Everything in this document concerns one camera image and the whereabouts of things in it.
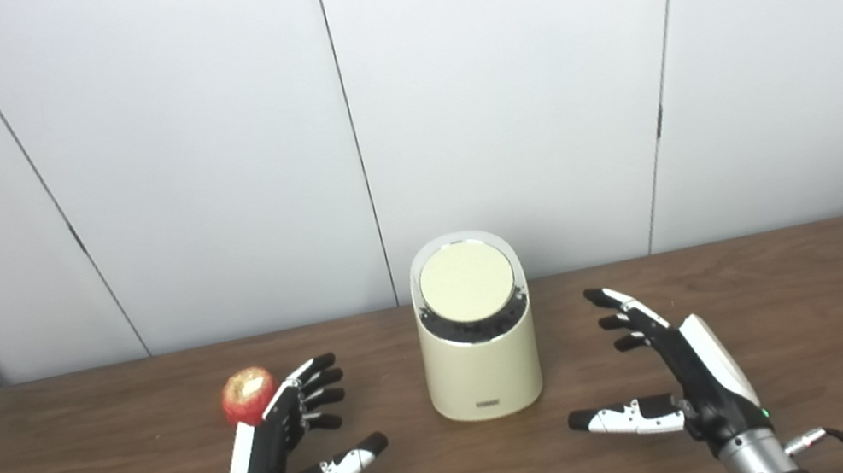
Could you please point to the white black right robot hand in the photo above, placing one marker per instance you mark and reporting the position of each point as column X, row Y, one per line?
column 701, row 369

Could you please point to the cream round bin lid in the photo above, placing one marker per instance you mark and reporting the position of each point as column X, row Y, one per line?
column 467, row 280

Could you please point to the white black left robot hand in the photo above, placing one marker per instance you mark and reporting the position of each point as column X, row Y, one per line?
column 258, row 465

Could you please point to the cream-colored round bin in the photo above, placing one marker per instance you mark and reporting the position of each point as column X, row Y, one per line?
column 484, row 373

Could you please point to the red apple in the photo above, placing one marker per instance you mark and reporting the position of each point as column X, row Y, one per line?
column 246, row 396

